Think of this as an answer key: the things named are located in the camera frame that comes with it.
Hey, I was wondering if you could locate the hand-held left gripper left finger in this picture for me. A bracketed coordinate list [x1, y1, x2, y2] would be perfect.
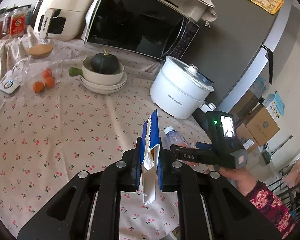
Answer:
[17, 136, 142, 240]

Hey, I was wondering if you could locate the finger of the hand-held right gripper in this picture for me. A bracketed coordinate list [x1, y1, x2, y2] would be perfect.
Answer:
[195, 141, 213, 151]
[170, 144, 217, 167]

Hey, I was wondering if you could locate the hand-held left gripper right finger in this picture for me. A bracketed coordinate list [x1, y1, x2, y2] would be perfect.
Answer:
[158, 142, 282, 240]

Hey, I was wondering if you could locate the clear plastic bottle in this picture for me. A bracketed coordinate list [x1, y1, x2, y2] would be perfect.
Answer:
[164, 126, 199, 167]

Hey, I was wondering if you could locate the blue and white carton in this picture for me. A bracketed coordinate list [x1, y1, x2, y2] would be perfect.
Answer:
[141, 109, 162, 204]

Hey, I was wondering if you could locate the person's right hand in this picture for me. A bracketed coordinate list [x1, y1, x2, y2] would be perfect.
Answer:
[219, 166, 257, 197]

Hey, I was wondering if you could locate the brown cardboard box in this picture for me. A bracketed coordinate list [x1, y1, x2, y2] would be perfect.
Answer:
[236, 124, 259, 153]
[245, 106, 280, 147]

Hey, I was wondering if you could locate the light blue printed box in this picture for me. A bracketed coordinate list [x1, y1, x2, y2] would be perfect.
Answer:
[264, 91, 285, 123]

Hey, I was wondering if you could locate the white electric cooking pot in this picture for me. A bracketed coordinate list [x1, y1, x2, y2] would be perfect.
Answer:
[149, 56, 217, 120]

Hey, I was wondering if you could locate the cream plate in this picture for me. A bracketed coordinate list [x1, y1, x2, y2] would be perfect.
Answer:
[80, 72, 128, 89]
[80, 79, 127, 95]

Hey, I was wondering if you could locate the black metal chair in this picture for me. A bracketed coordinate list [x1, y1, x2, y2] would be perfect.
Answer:
[272, 177, 300, 222]

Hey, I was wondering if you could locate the grey refrigerator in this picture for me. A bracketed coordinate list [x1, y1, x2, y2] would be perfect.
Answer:
[192, 0, 290, 120]

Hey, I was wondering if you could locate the dark green squash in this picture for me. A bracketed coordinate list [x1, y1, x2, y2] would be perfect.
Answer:
[91, 50, 120, 75]

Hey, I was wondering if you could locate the floral cloth cover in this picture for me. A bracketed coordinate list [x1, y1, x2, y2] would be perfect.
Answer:
[107, 0, 217, 29]

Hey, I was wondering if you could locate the black microwave oven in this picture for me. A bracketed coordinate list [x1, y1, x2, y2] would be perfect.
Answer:
[84, 0, 206, 62]

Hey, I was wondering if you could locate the white round-button device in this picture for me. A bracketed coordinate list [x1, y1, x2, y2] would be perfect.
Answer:
[0, 77, 21, 95]

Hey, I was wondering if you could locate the glass jar with wooden lid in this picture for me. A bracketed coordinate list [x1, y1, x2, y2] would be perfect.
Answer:
[22, 44, 65, 80]

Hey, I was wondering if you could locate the cream air fryer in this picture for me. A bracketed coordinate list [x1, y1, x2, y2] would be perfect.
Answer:
[34, 0, 99, 42]

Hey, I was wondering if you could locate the red label spice jar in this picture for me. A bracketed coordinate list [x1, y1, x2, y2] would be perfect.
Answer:
[9, 9, 27, 38]

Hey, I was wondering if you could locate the cream bowl with green handle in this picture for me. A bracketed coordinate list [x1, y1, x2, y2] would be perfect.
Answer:
[69, 56, 125, 85]

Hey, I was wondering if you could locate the white cable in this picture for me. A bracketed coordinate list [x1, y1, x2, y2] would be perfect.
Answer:
[11, 57, 30, 80]

